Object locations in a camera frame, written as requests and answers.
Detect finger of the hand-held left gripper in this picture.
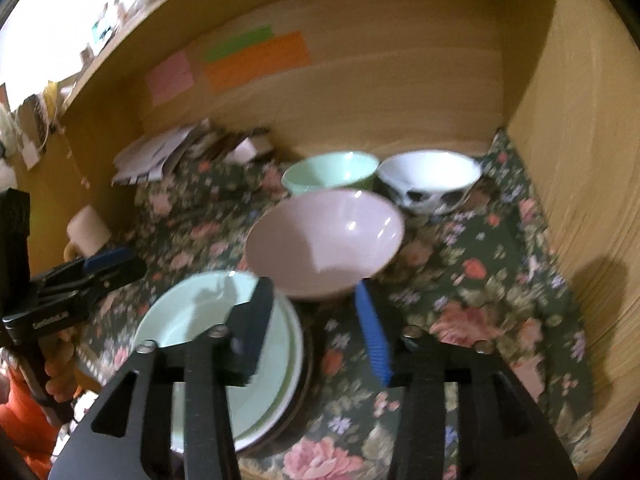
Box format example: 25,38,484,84
45,259,149,312
30,247,137,292

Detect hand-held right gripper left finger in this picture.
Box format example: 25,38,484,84
47,276,276,480

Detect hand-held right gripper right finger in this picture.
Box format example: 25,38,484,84
354,280,581,480

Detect light green plate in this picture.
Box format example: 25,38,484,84
134,270,296,448

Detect purple plate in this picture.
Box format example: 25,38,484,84
235,310,317,461

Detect pink bowl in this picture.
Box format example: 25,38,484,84
245,189,406,301

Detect person's left forearm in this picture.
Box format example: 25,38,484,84
0,380,61,476

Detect person's left hand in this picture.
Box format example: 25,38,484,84
42,340,83,405

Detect pink mug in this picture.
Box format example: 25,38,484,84
64,205,112,261

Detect dark floral tablecloth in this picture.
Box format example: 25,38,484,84
75,127,596,480

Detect stack of white papers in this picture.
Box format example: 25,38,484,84
111,119,211,186

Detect white charger plug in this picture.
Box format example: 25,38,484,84
21,137,45,171

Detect light green bowl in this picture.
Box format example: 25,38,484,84
281,151,381,197

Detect white black-spotted bowl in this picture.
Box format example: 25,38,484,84
376,150,483,217

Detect clipped white paper note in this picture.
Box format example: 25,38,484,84
232,132,275,161

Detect pink sticky note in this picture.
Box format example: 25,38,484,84
145,51,196,107

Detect orange sticky note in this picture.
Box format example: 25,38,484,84
205,31,312,93

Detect green sticky note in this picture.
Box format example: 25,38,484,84
202,25,275,63

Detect wooden desk hutch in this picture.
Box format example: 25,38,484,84
0,0,640,480

